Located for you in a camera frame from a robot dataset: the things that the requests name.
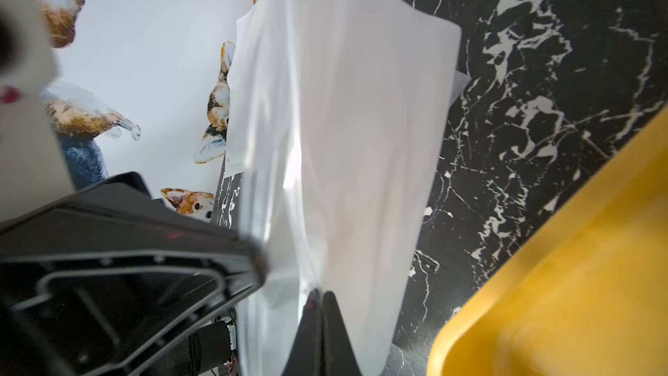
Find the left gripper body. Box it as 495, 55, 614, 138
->
1, 172, 264, 375

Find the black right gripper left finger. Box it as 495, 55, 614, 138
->
283, 289, 321, 376

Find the frosted zip-top bag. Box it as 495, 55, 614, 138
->
225, 0, 462, 375

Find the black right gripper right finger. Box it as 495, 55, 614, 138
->
320, 292, 361, 376

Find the yellow plastic tray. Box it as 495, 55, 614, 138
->
427, 111, 667, 375

